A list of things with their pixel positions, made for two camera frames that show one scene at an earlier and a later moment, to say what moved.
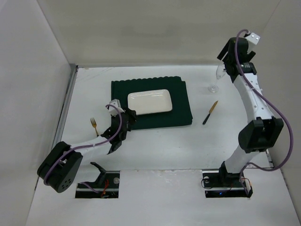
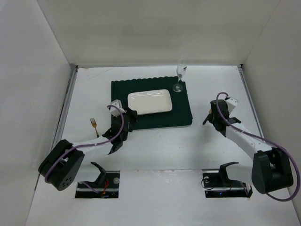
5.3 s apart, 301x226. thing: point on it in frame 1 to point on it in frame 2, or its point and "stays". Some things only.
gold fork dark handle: x=94 y=125 stays
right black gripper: x=225 y=52 to x=212 y=118
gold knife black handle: x=209 y=112 stays
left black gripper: x=128 y=118 stays
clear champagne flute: x=220 y=71 to x=181 y=69
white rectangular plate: x=151 y=101 stays
